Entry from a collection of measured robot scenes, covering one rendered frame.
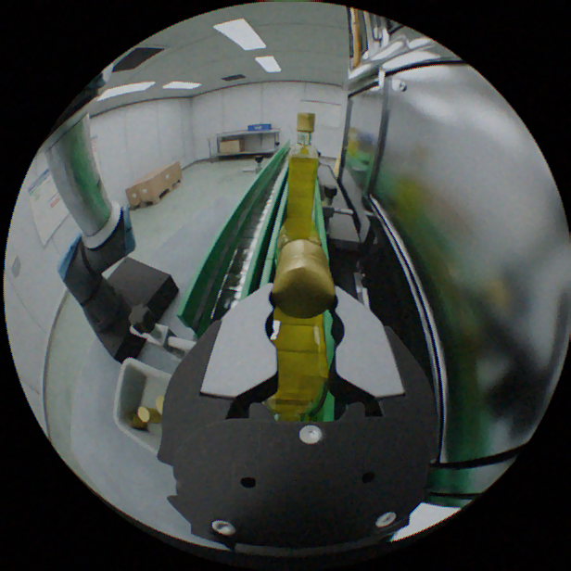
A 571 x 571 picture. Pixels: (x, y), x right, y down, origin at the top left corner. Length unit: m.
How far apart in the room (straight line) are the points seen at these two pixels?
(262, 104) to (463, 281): 6.16
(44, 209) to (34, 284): 1.09
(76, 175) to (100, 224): 0.14
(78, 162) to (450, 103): 0.42
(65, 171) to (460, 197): 0.44
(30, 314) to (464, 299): 3.82
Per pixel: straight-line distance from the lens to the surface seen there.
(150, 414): 0.42
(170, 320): 0.53
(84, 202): 0.36
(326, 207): 0.40
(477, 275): 0.15
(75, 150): 0.32
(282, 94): 6.16
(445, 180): 0.20
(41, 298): 3.66
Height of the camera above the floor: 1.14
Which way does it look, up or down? 51 degrees down
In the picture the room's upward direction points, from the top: 3 degrees clockwise
